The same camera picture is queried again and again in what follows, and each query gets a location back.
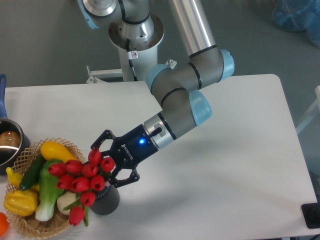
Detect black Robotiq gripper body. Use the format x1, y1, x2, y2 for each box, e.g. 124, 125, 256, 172
107, 124, 158, 178

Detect black device at table edge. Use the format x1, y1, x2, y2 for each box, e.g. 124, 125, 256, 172
301, 202, 320, 229

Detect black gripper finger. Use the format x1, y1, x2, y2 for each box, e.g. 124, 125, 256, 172
90, 129, 116, 150
109, 168, 140, 188

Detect red tulip bouquet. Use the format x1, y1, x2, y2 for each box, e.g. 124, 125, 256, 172
48, 148, 116, 226

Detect dark grey ribbed vase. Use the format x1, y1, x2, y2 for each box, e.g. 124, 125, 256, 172
90, 185, 120, 216

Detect orange fruit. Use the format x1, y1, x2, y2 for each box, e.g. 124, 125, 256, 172
0, 212, 9, 237

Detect woven wicker basket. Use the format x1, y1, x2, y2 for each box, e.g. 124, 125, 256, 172
6, 137, 85, 240

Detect white garlic bulb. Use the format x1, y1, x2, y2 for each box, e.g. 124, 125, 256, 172
56, 192, 77, 215

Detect dark green cucumber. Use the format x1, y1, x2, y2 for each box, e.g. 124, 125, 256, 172
19, 154, 47, 191

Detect blue plastic bag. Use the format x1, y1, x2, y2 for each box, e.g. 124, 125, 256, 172
272, 0, 320, 47

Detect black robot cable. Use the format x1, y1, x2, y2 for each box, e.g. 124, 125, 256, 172
125, 38, 139, 82

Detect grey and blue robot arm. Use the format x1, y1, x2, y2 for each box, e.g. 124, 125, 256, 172
78, 0, 235, 188

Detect dark pot with blue handle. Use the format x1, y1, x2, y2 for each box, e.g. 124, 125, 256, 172
0, 74, 30, 176

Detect yellow squash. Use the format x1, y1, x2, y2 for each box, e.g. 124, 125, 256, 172
40, 141, 77, 163

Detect white frame at right edge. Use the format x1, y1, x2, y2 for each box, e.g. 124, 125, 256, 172
295, 85, 320, 135

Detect small yellow gourd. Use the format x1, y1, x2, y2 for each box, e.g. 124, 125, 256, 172
5, 167, 40, 193

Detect yellow bell pepper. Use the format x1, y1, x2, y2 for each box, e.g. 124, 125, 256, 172
3, 190, 38, 217

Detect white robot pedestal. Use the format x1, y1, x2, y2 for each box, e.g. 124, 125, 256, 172
85, 13, 178, 84

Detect green bok choy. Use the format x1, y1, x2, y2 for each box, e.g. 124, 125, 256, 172
35, 159, 63, 222

